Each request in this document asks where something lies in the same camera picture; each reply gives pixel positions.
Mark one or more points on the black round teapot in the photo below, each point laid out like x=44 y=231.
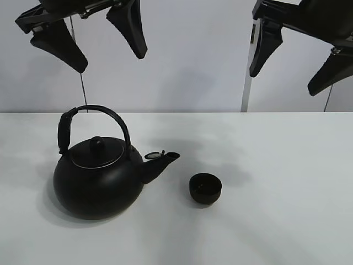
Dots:
x=102 y=176

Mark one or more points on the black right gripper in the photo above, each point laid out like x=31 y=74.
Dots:
x=329 y=21

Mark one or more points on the small black teacup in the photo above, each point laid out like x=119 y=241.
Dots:
x=205 y=188

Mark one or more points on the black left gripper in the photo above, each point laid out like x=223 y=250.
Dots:
x=56 y=39

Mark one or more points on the white vertical wall post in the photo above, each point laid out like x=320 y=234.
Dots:
x=248 y=79

